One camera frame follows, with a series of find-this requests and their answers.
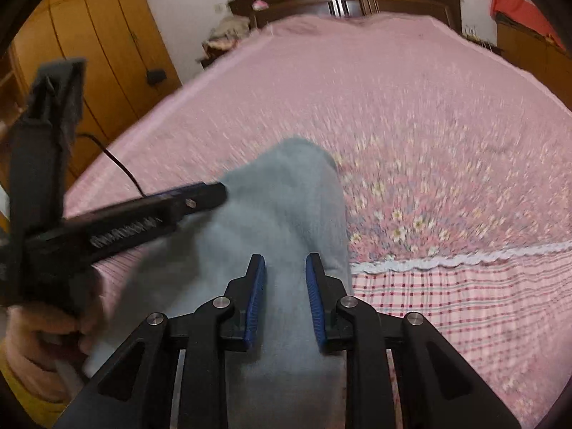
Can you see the small black wall device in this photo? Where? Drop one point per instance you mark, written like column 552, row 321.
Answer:
column 156, row 76

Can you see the small pink item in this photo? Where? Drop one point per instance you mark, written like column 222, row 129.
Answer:
column 259, row 4

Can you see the person's left hand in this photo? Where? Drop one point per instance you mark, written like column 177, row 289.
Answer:
column 35, row 344

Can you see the pink floral bedspread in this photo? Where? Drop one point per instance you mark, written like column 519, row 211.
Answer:
column 402, row 111

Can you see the grey pants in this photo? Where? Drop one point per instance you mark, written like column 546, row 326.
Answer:
column 286, row 205

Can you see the orange wooden cabinet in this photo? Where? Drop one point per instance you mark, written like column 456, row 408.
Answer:
column 527, row 58

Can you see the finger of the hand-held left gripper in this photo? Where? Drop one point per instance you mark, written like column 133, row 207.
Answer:
column 143, row 214

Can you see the person's left forearm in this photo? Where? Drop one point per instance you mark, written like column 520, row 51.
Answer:
column 27, row 406

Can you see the red and white curtain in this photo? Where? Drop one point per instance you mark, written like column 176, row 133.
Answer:
column 518, row 9

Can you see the pile of clothes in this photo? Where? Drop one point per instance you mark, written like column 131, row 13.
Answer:
column 225, row 31

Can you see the orange wooden wardrobe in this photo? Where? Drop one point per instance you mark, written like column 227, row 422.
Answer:
column 89, row 31

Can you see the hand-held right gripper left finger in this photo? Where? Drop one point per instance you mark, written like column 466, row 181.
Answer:
column 254, row 304

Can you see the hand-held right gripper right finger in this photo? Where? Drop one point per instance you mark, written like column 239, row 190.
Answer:
column 314, row 304

